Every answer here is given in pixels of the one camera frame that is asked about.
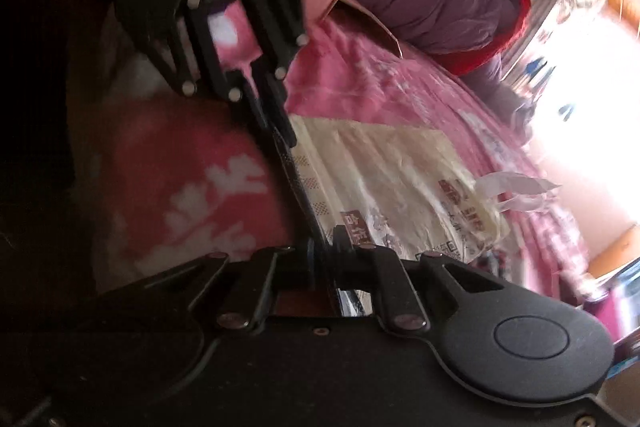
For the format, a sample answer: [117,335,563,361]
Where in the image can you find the red floral blanket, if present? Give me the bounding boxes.
[65,0,596,303]

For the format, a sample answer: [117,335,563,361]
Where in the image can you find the orange wooden cabinet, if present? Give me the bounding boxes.
[587,223,640,280]

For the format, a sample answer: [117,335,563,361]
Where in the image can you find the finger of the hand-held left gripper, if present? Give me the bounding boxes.
[242,0,311,152]
[145,0,266,132]

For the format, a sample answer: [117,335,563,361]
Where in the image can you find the beige printed shopping bag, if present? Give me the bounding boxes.
[277,114,563,308]

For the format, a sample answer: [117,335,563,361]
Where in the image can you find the crumpled lavender cloth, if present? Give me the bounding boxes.
[460,54,536,132]

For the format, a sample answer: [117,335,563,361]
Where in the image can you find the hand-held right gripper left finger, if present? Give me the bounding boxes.
[97,243,326,333]

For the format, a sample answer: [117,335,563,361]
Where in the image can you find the pink cardboard box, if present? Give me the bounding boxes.
[297,0,408,60]

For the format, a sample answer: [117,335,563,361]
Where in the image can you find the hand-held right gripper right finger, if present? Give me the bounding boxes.
[332,224,506,339]

